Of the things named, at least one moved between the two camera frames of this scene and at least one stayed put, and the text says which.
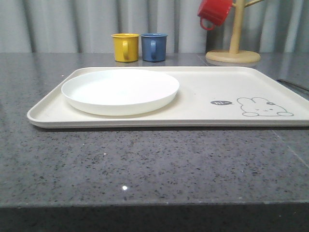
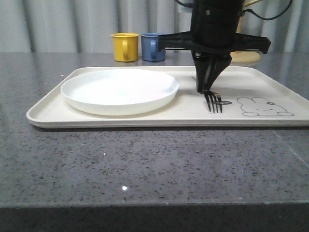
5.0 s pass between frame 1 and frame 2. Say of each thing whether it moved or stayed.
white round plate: stayed
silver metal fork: moved
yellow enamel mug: stayed
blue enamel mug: stayed
